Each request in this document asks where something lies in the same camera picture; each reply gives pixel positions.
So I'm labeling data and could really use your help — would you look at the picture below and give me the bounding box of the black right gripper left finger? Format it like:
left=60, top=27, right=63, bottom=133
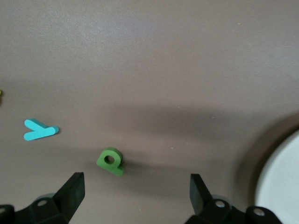
left=0, top=172, right=85, bottom=224

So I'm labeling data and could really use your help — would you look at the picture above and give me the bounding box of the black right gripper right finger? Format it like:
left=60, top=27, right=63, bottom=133
left=184, top=173, right=283, bottom=224

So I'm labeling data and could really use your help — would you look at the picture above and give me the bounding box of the green letter p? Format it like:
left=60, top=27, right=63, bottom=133
left=96, top=147, right=124, bottom=177

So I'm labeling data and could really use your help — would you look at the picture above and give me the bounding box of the cyan letter y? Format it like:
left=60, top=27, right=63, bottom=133
left=23, top=118, right=59, bottom=141

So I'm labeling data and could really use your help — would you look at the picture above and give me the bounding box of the beige brown plate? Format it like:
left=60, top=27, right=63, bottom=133
left=254, top=134, right=299, bottom=224

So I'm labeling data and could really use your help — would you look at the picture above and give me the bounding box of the brown table cover sheet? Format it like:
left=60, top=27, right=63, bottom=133
left=0, top=0, right=299, bottom=224

